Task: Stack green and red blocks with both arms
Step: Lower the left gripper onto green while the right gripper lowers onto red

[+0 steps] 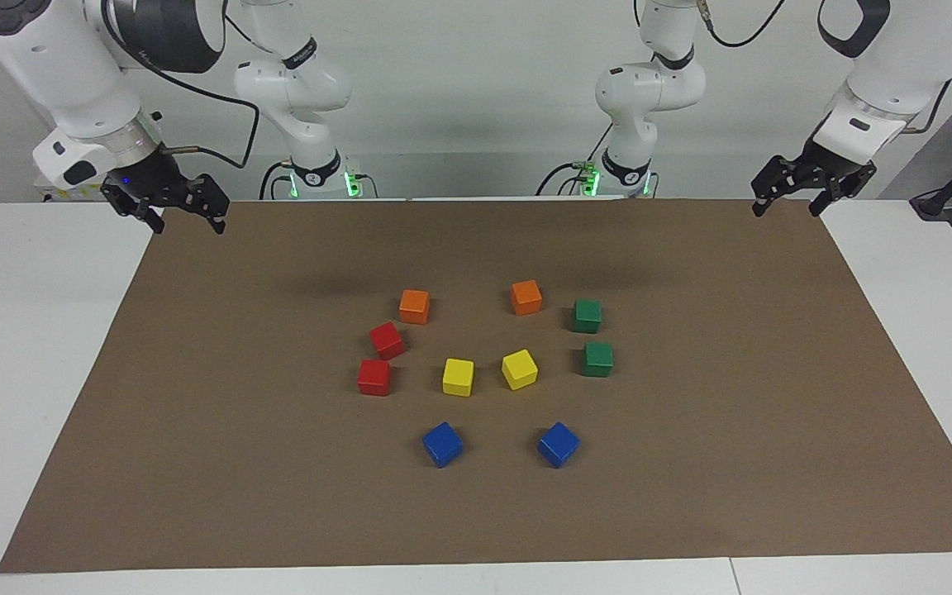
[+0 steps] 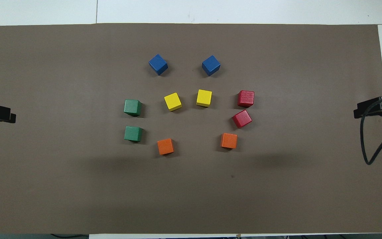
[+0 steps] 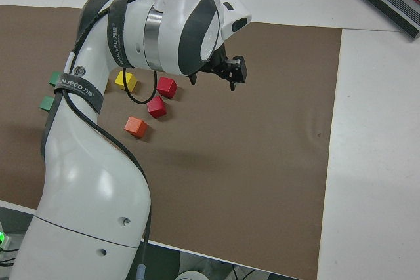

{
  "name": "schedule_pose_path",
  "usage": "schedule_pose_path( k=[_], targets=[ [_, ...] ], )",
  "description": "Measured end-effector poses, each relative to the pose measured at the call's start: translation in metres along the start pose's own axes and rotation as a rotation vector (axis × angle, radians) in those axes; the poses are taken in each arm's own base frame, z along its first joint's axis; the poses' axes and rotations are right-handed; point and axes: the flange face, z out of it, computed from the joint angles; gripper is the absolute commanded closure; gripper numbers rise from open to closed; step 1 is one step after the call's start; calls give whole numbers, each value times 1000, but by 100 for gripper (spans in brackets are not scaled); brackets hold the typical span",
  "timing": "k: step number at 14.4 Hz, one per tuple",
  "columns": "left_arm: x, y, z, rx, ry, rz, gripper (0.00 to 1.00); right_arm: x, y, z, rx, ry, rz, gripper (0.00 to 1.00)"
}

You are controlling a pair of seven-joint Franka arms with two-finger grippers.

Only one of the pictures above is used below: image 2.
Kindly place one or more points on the red wooden cube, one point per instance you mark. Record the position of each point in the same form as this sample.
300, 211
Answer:
246, 98
242, 119

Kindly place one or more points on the green wooden cube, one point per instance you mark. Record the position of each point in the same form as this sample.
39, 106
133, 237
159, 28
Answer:
133, 133
132, 107

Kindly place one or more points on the orange wooden cube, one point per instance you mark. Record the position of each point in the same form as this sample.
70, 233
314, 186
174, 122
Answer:
228, 140
165, 146

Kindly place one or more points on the blue wooden cube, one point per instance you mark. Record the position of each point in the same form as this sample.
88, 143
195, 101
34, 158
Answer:
211, 65
158, 64

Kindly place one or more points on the yellow wooden cube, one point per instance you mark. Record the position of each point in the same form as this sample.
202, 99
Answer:
172, 101
204, 98

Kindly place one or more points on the brown table mat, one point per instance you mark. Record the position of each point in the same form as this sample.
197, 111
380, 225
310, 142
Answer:
191, 186

